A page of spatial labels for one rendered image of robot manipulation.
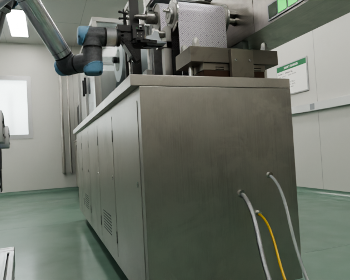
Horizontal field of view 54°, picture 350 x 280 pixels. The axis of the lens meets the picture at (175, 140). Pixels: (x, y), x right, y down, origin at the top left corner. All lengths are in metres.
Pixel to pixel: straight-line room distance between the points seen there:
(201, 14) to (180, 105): 0.57
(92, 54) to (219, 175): 0.68
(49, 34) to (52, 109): 5.59
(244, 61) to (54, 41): 0.75
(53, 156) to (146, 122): 5.82
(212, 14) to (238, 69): 0.38
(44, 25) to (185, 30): 0.59
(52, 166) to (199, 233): 5.83
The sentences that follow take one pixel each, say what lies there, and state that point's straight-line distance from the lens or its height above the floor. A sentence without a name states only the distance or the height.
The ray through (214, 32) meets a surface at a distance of 1.67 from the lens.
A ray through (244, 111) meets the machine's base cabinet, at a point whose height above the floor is 0.77.
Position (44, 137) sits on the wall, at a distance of 6.97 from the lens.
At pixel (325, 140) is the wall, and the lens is 4.63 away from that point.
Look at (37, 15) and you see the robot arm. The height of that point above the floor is 1.16.
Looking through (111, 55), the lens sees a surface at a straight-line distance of 2.57.
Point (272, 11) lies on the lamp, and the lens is 1.56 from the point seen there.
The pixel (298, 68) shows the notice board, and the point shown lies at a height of 1.65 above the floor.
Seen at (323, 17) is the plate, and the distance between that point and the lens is 1.61.
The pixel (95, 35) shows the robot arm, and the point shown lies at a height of 1.10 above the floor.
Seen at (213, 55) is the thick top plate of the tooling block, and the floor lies 1.00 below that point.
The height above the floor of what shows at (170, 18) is 1.22.
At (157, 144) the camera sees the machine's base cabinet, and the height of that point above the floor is 0.66.
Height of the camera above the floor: 0.63
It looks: 2 degrees up
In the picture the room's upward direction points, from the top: 3 degrees counter-clockwise
